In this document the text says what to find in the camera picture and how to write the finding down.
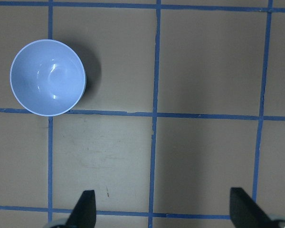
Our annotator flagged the blue bowl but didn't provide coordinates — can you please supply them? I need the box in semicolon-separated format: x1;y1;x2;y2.
9;39;86;116

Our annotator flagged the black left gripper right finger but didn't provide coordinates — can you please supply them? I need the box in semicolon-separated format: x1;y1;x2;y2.
229;187;276;228

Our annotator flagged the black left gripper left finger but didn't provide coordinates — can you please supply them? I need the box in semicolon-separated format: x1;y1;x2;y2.
65;190;96;228

